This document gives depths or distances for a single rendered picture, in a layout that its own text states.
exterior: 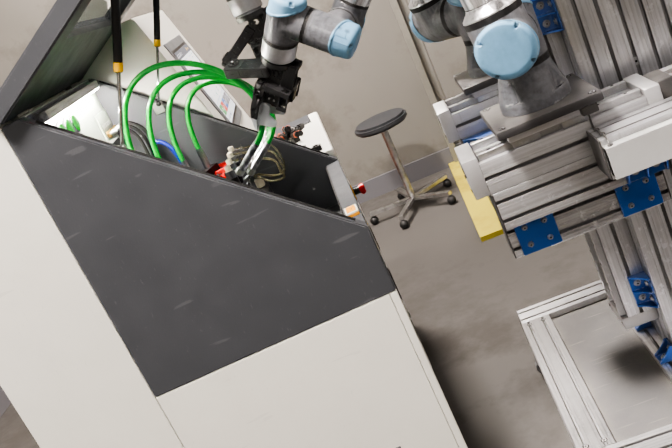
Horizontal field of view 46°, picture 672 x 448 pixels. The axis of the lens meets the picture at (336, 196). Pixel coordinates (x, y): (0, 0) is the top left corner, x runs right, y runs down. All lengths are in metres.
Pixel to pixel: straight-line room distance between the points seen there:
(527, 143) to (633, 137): 0.22
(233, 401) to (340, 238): 0.44
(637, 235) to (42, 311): 1.37
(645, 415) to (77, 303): 1.35
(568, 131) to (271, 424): 0.91
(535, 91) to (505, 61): 0.17
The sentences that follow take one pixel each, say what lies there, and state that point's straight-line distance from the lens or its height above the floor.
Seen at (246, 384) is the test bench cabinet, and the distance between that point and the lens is 1.82.
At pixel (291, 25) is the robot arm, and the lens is 1.62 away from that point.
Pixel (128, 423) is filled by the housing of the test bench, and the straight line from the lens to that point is 1.89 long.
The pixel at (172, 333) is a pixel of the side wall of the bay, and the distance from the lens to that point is 1.77.
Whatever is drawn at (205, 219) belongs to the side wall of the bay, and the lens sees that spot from 1.68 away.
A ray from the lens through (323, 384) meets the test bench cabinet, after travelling 1.83.
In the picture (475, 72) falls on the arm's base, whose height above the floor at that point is 1.05.
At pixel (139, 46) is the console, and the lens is 2.33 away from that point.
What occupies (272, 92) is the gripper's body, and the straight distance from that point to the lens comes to 1.73.
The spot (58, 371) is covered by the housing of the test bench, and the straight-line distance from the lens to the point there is 1.85.
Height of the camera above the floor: 1.50
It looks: 16 degrees down
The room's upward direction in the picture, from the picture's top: 25 degrees counter-clockwise
